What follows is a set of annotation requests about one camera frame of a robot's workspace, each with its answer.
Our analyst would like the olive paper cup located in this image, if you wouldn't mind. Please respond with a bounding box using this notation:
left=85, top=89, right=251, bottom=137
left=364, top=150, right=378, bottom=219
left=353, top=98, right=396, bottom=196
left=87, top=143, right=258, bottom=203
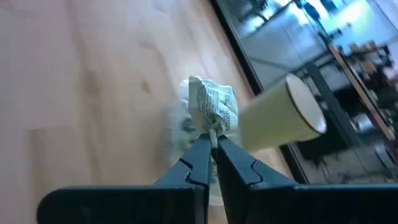
left=238, top=73, right=328, bottom=152

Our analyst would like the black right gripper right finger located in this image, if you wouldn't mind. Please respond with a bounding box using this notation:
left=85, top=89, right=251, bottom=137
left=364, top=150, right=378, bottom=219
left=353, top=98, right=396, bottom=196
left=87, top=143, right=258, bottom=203
left=217, top=135, right=398, bottom=224

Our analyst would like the green white stevia packet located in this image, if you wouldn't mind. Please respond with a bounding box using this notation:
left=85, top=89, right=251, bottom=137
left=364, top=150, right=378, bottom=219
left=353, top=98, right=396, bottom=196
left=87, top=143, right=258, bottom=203
left=180, top=75, right=239, bottom=149

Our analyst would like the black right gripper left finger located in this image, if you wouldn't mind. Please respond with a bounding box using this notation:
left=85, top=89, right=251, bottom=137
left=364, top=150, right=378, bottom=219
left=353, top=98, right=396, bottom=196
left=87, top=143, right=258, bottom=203
left=37, top=133, right=212, bottom=224

